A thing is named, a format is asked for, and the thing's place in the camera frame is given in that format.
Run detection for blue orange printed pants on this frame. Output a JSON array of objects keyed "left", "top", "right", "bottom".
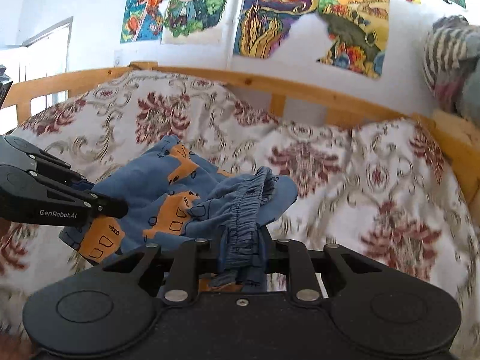
[{"left": 59, "top": 136, "right": 298, "bottom": 292}]

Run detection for white floral bedspread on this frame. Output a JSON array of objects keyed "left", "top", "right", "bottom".
[{"left": 8, "top": 69, "right": 479, "bottom": 359}]

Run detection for cartoon girl poster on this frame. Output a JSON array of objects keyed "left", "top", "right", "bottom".
[{"left": 120, "top": 0, "right": 168, "bottom": 43}]

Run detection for blond child cartoon poster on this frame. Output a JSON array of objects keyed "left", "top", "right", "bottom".
[{"left": 162, "top": 0, "right": 228, "bottom": 45}]

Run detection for grey blue cloth pile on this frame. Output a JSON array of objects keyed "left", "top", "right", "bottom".
[{"left": 456, "top": 26, "right": 479, "bottom": 127}]

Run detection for swirly blue yellow poster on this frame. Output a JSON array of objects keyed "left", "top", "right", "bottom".
[{"left": 233, "top": 0, "right": 319, "bottom": 59}]

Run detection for striped grey white cloth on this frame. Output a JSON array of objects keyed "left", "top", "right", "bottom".
[{"left": 422, "top": 16, "right": 479, "bottom": 113}]

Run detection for yellow landscape poster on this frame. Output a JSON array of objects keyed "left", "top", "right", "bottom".
[{"left": 317, "top": 0, "right": 390, "bottom": 79}]

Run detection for wooden bed frame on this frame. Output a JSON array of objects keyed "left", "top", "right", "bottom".
[{"left": 3, "top": 61, "right": 479, "bottom": 206}]

